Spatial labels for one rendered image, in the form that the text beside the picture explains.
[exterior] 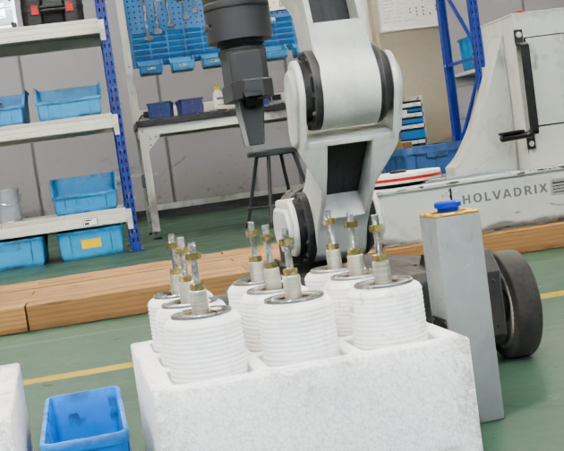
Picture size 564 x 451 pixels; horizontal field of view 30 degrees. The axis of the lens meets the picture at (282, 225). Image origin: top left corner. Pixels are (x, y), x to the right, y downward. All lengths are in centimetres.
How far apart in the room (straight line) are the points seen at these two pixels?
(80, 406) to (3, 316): 170
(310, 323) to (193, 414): 18
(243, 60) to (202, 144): 836
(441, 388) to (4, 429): 52
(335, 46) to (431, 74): 603
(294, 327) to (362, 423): 14
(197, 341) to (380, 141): 76
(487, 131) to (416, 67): 412
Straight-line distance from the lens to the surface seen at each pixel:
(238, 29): 138
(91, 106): 599
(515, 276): 191
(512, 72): 374
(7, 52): 659
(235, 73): 137
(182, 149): 971
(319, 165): 189
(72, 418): 162
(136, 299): 328
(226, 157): 975
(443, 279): 154
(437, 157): 593
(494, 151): 375
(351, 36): 187
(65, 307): 328
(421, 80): 784
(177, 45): 737
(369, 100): 183
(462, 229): 154
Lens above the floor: 43
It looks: 4 degrees down
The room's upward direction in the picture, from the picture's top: 8 degrees counter-clockwise
